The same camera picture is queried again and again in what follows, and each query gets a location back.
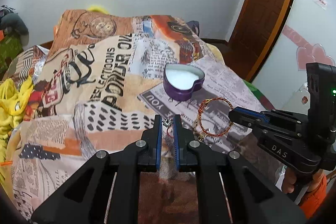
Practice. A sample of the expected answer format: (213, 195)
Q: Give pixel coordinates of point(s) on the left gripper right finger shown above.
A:
(184, 145)

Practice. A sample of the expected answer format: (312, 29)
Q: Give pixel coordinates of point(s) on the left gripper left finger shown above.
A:
(150, 146)

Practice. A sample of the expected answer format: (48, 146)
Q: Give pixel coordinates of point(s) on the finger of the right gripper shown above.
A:
(245, 116)
(231, 116)

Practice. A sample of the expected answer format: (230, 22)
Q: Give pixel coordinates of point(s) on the orange sleeve forearm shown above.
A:
(312, 200)

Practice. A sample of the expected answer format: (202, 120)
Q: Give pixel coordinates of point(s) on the right hand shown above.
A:
(288, 184)

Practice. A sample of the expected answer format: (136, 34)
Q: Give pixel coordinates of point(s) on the purple heart-shaped tin box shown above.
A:
(181, 80)

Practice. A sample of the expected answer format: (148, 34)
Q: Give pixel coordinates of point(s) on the newspaper print blanket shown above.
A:
(102, 85)

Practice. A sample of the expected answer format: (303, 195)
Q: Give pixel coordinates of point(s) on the blue pillow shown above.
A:
(194, 26)

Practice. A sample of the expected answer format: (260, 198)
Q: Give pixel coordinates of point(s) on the brown wooden door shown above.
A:
(254, 35)

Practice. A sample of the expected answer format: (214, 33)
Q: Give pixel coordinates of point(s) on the yellow cloth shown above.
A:
(13, 105)

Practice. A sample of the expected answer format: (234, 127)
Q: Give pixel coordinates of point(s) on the yellow pillow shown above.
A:
(97, 8)

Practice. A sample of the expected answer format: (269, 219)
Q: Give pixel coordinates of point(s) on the pink heart wall sticker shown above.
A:
(306, 52)

